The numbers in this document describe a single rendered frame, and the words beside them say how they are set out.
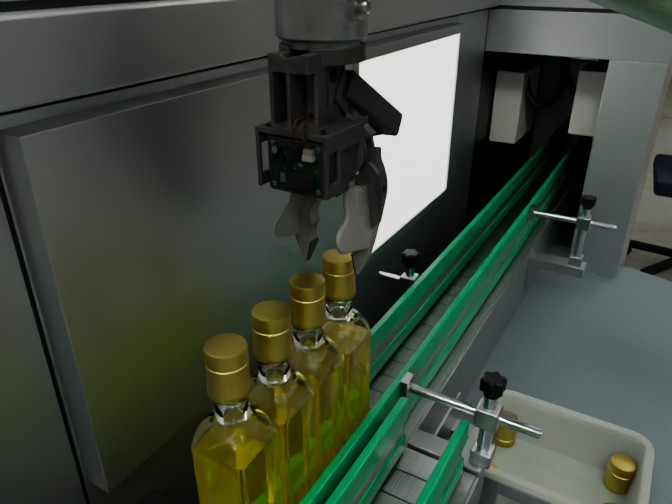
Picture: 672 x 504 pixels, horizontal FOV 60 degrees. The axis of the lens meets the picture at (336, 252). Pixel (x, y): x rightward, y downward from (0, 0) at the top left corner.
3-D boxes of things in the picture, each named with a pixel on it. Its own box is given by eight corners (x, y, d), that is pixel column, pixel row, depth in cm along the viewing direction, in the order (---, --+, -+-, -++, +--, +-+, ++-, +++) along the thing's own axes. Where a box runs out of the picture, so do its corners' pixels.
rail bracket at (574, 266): (520, 277, 131) (536, 183, 121) (600, 297, 123) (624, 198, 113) (515, 286, 127) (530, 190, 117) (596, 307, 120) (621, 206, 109)
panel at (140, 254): (435, 191, 125) (449, 22, 110) (448, 193, 124) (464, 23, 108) (87, 481, 56) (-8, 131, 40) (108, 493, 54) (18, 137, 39)
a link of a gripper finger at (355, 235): (330, 294, 53) (309, 198, 50) (362, 268, 58) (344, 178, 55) (359, 296, 51) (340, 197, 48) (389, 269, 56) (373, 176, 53)
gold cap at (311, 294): (302, 305, 58) (300, 267, 56) (333, 315, 56) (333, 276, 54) (282, 323, 55) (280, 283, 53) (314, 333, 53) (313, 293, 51)
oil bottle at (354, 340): (330, 437, 74) (330, 293, 65) (369, 454, 72) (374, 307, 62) (306, 466, 70) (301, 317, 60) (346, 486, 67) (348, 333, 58)
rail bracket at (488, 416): (404, 420, 76) (410, 342, 71) (534, 470, 69) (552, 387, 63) (395, 434, 74) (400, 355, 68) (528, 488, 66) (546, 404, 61)
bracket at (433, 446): (414, 463, 79) (418, 424, 76) (483, 492, 74) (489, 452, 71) (404, 482, 76) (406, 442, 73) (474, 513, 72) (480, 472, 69)
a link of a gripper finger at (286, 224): (256, 265, 57) (268, 181, 52) (291, 242, 61) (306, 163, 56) (282, 279, 56) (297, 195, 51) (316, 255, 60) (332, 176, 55)
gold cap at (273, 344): (267, 336, 53) (264, 295, 51) (300, 346, 52) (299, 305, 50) (244, 357, 50) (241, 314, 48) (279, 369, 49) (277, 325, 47)
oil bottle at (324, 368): (304, 467, 70) (299, 318, 60) (345, 486, 67) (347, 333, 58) (278, 501, 65) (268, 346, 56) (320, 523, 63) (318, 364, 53)
